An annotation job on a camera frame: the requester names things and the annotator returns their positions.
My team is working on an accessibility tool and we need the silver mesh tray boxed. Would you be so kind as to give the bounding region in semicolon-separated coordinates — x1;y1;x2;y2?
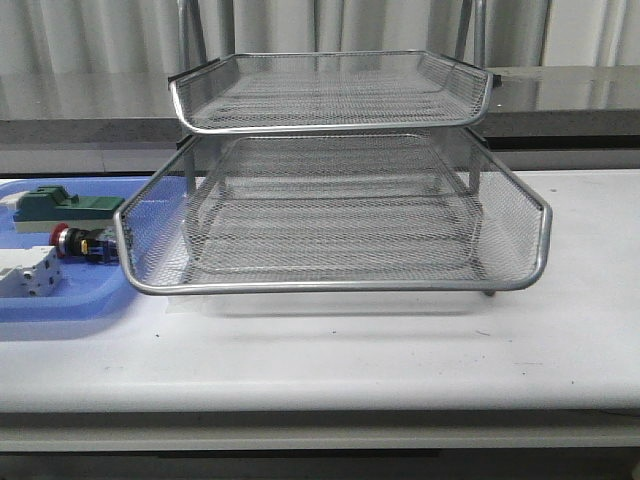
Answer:
168;50;494;135
114;128;552;296
184;201;481;277

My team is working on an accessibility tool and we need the red emergency stop button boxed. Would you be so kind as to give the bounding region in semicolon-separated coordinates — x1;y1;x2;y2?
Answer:
49;223;119;264

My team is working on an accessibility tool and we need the blue plastic tray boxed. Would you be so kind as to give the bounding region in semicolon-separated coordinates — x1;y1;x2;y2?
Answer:
0;175;187;324

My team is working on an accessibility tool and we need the white circuit breaker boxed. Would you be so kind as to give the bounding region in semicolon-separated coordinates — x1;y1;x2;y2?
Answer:
1;246;63;298

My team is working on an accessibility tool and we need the dark grey rear counter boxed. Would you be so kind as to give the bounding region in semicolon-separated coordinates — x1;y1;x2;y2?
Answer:
1;66;639;150

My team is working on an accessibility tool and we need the silver metal rack frame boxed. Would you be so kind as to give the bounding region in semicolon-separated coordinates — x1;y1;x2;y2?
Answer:
166;50;495;294

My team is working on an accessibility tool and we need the green and beige switch block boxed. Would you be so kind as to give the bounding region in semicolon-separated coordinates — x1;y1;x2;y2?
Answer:
1;185;124;233

